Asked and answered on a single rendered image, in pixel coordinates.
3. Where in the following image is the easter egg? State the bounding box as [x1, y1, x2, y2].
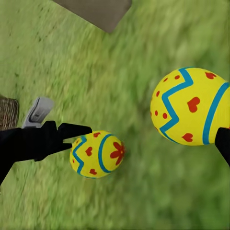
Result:
[70, 130, 125, 178]
[150, 67, 230, 146]

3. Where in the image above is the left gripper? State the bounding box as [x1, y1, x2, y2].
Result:
[15, 121, 92, 162]

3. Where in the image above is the wicker basket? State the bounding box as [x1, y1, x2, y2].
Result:
[0, 95, 19, 132]

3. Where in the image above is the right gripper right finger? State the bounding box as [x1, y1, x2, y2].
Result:
[215, 127, 230, 166]

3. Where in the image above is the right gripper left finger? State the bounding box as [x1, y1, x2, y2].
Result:
[0, 127, 25, 185]

